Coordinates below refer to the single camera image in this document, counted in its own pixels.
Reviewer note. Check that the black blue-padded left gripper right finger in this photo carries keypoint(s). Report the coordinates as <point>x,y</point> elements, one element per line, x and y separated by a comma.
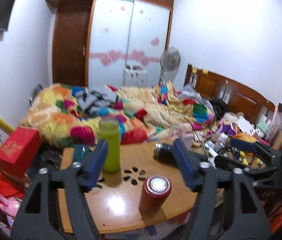
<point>226,206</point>

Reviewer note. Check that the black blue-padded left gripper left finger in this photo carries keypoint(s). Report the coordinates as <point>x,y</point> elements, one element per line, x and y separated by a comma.
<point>39,214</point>

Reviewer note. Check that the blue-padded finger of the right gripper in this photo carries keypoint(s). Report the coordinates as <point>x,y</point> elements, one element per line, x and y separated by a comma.
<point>242,145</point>

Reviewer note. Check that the red thermos cup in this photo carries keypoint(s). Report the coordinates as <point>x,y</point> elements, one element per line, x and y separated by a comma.
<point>155,191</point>

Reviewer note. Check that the dark green mug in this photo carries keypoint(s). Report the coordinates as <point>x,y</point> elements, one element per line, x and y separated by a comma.
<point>79,152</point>

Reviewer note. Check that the black thermos bottle lying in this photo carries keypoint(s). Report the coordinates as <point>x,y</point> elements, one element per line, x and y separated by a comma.
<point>163,154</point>

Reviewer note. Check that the wooden headboard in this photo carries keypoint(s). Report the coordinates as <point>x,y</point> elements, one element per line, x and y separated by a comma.
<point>238,97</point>

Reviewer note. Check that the green thermos bottle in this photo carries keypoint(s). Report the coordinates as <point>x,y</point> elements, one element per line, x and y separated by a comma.
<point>110,131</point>

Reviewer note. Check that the red gift box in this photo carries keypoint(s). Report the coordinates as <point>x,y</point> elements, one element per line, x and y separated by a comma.
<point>19,150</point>

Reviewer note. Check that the grey black garment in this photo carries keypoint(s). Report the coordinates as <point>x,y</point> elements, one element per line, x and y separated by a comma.
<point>93,100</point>

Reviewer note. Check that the colourful patchwork quilt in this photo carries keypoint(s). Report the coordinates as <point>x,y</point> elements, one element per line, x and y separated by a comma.
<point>142,113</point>

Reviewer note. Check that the standing electric fan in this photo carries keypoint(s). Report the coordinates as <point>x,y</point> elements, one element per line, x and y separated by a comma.
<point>169,62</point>

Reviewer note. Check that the white suitcase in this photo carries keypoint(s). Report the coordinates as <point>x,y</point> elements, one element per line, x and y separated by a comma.
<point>135,77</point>

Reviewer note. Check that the white sliding wardrobe with hearts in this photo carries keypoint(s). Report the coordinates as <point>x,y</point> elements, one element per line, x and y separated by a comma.
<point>126,33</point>

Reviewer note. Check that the brown wooden door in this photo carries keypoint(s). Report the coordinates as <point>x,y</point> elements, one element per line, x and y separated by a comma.
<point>69,44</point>

